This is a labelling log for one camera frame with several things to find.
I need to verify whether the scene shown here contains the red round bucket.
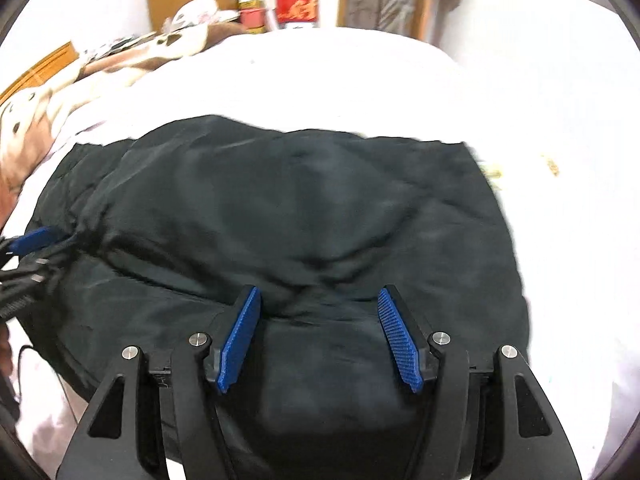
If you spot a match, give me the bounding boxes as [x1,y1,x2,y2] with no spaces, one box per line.
[239,8,267,35]

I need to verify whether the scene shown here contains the black puffer jacket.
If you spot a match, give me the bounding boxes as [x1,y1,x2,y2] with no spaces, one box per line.
[22,114,532,480]

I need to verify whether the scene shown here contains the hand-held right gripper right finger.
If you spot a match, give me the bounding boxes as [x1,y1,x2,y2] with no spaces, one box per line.
[376,284,583,480]

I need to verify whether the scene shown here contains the pink floral bed sheet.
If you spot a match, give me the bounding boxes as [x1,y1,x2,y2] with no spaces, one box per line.
[10,27,640,480]

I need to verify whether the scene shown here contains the brown patterned blanket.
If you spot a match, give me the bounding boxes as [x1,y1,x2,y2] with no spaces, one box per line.
[0,22,236,201]

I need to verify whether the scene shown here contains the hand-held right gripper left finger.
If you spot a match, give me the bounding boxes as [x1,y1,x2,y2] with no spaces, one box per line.
[57,285,263,480]

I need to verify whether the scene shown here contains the white plastic bag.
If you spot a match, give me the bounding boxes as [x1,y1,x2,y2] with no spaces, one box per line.
[162,0,222,31]

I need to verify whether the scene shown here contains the wooden headboard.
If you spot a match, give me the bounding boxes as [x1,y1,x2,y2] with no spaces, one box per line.
[0,42,77,107]

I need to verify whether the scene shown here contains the red gift box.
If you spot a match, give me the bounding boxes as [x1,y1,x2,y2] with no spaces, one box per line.
[276,0,320,29]

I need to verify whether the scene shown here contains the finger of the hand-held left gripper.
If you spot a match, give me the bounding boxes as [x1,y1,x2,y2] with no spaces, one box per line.
[0,245,78,288]
[0,226,76,260]

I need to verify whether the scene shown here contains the black cable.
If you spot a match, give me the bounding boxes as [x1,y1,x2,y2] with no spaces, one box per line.
[15,342,68,411]

